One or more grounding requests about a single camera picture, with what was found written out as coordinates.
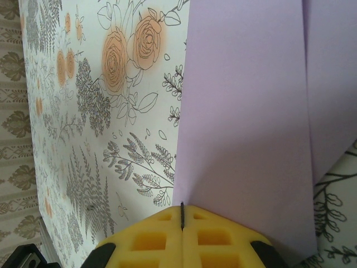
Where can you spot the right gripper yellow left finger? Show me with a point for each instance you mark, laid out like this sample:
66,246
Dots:
122,254

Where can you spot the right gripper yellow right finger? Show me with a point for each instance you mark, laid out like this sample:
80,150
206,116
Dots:
192,251

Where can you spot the purple paper sheet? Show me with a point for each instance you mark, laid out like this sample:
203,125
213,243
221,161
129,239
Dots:
245,97

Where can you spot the floral patterned table cover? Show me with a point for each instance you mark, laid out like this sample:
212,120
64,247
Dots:
125,125

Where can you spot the wide aluminium frame rail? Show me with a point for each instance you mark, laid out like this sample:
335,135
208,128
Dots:
44,243

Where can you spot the black metal bracket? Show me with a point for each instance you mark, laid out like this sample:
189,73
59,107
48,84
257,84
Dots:
22,257

